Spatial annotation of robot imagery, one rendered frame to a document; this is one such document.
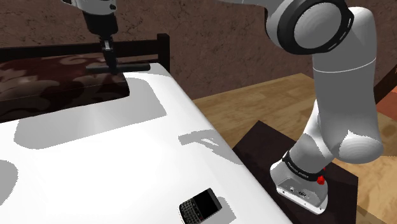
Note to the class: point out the bed with white cover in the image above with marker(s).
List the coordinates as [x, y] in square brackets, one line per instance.
[124, 155]

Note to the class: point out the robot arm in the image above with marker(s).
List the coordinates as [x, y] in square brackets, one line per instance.
[341, 108]

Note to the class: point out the dark brown patterned pillow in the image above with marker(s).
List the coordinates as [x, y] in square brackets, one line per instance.
[46, 90]

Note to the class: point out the black phone with keypad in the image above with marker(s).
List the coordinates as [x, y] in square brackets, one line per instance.
[203, 201]

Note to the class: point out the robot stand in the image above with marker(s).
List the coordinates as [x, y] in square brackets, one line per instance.
[263, 145]

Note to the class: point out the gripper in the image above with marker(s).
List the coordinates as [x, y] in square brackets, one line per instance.
[100, 23]

